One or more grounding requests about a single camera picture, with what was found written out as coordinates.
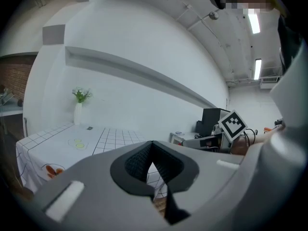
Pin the grey side table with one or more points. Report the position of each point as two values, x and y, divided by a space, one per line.
9 109

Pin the person's dark top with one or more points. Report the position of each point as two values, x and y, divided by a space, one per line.
287 42

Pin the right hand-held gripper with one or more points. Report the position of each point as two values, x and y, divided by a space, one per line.
233 127

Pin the person's right forearm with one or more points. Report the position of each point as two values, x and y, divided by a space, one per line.
256 139

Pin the black computer case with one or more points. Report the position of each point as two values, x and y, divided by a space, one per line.
210 121

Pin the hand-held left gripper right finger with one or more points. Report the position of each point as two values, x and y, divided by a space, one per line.
207 172

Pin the long ceiling light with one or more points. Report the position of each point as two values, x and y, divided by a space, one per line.
254 23
257 68

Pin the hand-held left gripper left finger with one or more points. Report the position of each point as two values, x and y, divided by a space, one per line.
96 177

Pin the white air conditioner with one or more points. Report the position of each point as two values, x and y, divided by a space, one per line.
269 80

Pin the metal dish rack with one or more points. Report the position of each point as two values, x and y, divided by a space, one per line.
6 97

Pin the small orange object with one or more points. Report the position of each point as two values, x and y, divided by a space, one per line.
267 129

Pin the white vase with flowers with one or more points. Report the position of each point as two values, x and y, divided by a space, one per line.
78 109

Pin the white box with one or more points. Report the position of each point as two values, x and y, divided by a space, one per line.
177 138

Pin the white grid tablecloth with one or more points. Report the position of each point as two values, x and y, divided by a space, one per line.
60 148

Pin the round ceiling sensor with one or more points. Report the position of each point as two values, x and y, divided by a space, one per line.
213 15

